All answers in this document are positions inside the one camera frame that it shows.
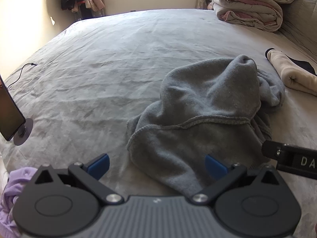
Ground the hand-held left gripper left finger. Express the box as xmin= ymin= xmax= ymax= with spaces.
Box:
xmin=35 ymin=154 xmax=125 ymax=205

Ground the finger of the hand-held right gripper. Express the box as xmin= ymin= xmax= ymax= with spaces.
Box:
xmin=262 ymin=140 xmax=289 ymax=165

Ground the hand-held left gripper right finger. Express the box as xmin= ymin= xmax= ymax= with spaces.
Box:
xmin=192 ymin=155 xmax=282 ymax=205

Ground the grey sweatshirt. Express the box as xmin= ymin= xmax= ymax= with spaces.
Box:
xmin=126 ymin=55 xmax=286 ymax=200

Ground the folded beige black garment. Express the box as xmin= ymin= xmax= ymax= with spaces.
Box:
xmin=265 ymin=48 xmax=317 ymax=96

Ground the round grey phone stand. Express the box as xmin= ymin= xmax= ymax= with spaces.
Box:
xmin=13 ymin=118 xmax=34 ymax=146

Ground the purple cloth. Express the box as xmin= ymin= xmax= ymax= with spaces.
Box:
xmin=0 ymin=167 xmax=39 ymax=237

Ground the bed with grey sheet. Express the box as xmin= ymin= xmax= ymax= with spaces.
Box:
xmin=0 ymin=9 xmax=317 ymax=199

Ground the black smartphone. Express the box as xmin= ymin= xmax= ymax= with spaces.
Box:
xmin=0 ymin=74 xmax=26 ymax=142

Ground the quilted grey headboard cover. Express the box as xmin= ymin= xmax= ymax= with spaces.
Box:
xmin=280 ymin=0 xmax=317 ymax=63

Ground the folded grey pink quilt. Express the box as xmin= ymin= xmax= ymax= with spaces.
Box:
xmin=207 ymin=0 xmax=284 ymax=33

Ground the black charging cable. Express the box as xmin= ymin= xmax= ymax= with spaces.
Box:
xmin=7 ymin=63 xmax=38 ymax=90

